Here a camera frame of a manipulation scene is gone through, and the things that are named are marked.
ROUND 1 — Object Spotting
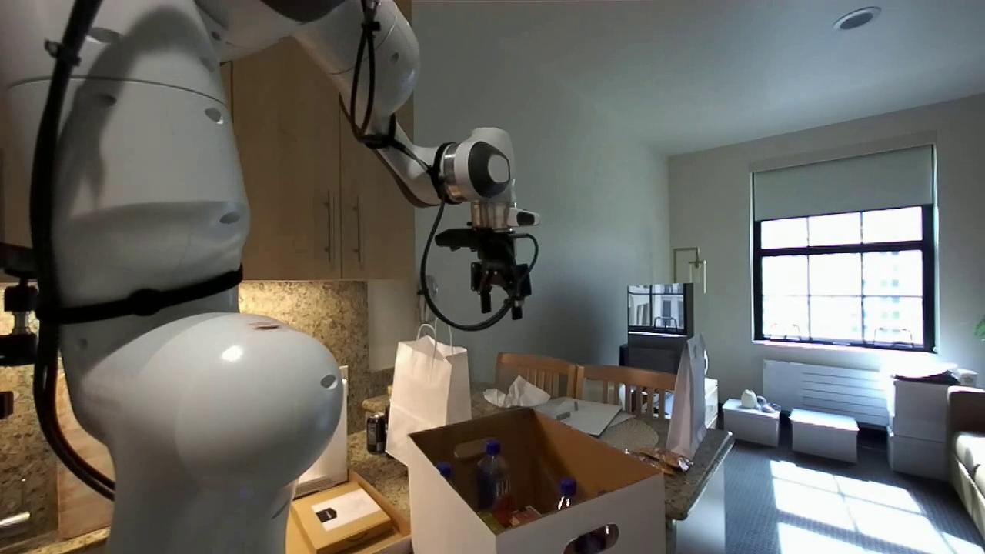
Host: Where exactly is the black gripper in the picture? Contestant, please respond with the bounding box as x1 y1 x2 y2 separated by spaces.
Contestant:
467 243 538 319

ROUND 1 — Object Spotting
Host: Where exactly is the clear water bottle blue cap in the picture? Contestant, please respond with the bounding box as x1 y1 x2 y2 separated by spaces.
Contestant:
470 439 515 516

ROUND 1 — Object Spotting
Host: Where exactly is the large white cardboard box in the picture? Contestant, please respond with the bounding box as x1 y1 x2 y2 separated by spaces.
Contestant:
406 406 672 554

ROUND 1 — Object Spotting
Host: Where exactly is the small kraft box white label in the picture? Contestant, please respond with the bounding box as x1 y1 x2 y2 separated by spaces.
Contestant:
292 484 398 547

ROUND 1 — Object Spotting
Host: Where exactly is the small white floor box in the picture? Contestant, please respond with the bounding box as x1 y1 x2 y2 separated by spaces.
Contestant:
789 406 861 466
722 392 786 450

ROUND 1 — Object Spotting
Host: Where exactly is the wooden chair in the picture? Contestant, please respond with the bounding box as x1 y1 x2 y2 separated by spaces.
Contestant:
572 364 682 425
497 351 580 403

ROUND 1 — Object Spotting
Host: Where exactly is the crumpled white tissue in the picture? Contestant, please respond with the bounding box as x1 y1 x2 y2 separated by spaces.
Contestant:
479 375 555 412

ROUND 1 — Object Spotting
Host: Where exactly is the white paper shopping bag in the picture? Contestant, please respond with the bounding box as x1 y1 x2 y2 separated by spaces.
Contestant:
386 319 473 471

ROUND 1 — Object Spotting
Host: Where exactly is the small monitor screen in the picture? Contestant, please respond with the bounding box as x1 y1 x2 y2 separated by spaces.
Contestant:
624 279 697 338

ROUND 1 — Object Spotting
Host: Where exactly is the black monitor stand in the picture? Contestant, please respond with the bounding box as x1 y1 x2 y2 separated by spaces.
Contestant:
619 334 691 377

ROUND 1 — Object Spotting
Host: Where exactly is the white cone-shaped cover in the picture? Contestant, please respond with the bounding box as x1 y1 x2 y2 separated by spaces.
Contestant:
669 332 713 460

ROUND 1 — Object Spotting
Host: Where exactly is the shallow open cardboard tray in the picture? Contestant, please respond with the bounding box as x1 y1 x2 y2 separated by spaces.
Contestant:
283 477 416 554

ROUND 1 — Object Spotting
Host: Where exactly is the white radiator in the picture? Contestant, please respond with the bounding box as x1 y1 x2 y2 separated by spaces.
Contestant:
760 358 896 427

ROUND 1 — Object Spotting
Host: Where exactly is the black framed window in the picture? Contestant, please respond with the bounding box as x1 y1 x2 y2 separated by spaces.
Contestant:
750 203 938 353

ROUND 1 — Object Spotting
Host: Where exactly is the white roller blind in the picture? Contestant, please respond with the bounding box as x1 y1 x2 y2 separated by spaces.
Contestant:
748 144 938 225

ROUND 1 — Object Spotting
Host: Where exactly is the stack of white boxes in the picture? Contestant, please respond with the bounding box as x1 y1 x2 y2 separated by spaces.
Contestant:
887 370 963 484

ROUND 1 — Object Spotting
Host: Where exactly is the round ceiling light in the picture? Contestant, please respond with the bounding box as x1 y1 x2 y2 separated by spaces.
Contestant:
832 3 885 35

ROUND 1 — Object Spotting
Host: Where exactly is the beige sofa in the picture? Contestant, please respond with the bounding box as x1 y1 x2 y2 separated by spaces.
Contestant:
947 384 985 513

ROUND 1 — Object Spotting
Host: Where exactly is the light wood wall cabinet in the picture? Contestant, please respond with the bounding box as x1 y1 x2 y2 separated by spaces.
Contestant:
222 39 420 286

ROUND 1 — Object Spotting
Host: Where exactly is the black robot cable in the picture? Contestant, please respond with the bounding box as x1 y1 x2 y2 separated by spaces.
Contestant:
27 0 542 502

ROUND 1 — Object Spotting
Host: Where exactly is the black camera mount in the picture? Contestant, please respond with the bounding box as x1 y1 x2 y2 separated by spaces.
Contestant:
0 241 43 425

